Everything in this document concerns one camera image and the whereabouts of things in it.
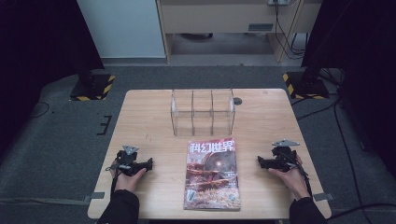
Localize person's left hand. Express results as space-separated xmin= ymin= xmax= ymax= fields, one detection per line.
xmin=109 ymin=160 xmax=148 ymax=193

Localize hand-held gripper black cable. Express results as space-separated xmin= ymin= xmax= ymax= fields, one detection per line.
xmin=105 ymin=164 xmax=123 ymax=194
xmin=281 ymin=151 xmax=314 ymax=199

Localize thin black floor cable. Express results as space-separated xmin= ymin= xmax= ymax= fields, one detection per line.
xmin=28 ymin=100 xmax=51 ymax=119

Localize right hand-held gripper black cable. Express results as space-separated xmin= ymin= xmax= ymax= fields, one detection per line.
xmin=281 ymin=151 xmax=314 ymax=199

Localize light wooden desk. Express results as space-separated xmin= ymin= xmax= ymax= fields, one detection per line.
xmin=155 ymin=0 xmax=323 ymax=64

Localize left hand-held gripper black cable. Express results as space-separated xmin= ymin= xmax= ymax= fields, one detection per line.
xmin=105 ymin=164 xmax=123 ymax=194

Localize black hanging cables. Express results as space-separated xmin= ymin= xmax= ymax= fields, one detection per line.
xmin=273 ymin=0 xmax=308 ymax=61

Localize clear acrylic file rack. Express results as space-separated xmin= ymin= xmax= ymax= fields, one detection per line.
xmin=169 ymin=89 xmax=236 ymax=137

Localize grey tape strip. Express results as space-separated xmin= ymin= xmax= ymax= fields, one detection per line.
xmin=312 ymin=192 xmax=334 ymax=203
xmin=83 ymin=191 xmax=106 ymax=203

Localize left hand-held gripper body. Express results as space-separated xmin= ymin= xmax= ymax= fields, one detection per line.
xmin=105 ymin=145 xmax=142 ymax=177

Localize black yellow striped stand base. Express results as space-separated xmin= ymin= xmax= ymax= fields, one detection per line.
xmin=282 ymin=71 xmax=331 ymax=101
xmin=69 ymin=73 xmax=117 ymax=102

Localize person's right hand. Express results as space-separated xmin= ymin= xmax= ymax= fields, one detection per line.
xmin=267 ymin=154 xmax=313 ymax=201

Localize red cover magazine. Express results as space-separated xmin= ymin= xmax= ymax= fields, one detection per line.
xmin=182 ymin=137 xmax=242 ymax=212

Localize dark curtain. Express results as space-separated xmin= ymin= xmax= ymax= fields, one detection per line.
xmin=0 ymin=0 xmax=106 ymax=157
xmin=300 ymin=0 xmax=396 ymax=178

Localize long black floor cable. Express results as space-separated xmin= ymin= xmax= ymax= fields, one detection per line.
xmin=332 ymin=101 xmax=373 ymax=224

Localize white panel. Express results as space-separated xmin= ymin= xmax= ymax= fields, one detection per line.
xmin=76 ymin=0 xmax=167 ymax=60

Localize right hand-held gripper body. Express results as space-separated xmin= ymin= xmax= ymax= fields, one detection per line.
xmin=271 ymin=138 xmax=301 ymax=173

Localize thick black floor cable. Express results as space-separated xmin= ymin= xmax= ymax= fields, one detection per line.
xmin=326 ymin=203 xmax=396 ymax=222

